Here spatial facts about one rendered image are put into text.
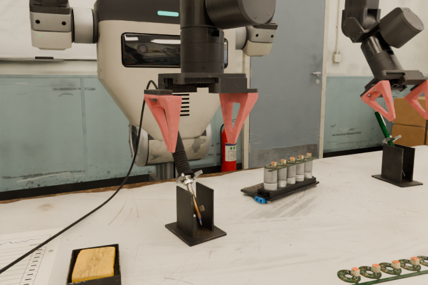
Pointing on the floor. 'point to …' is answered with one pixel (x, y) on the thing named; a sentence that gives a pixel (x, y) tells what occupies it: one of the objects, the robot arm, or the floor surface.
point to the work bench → (244, 226)
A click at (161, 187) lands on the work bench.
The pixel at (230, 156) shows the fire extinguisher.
